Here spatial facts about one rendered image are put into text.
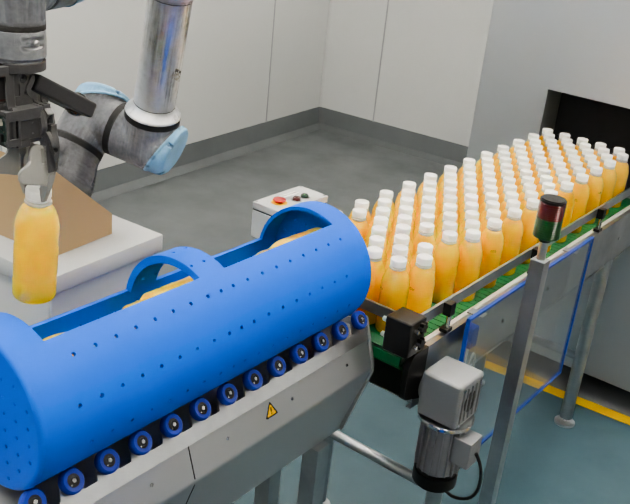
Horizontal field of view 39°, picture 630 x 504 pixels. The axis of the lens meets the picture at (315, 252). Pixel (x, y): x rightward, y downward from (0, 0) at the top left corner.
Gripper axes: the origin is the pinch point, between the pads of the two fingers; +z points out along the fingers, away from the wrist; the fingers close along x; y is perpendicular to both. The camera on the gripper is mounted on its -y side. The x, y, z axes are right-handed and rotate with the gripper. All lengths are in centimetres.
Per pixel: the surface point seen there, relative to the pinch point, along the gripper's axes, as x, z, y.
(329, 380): 13, 58, -65
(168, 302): 8.2, 23.5, -19.8
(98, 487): 11, 52, -2
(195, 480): 14, 61, -22
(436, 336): 22, 55, -97
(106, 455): 10.1, 46.8, -4.2
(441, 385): 30, 61, -87
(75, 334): 7.2, 22.8, -0.6
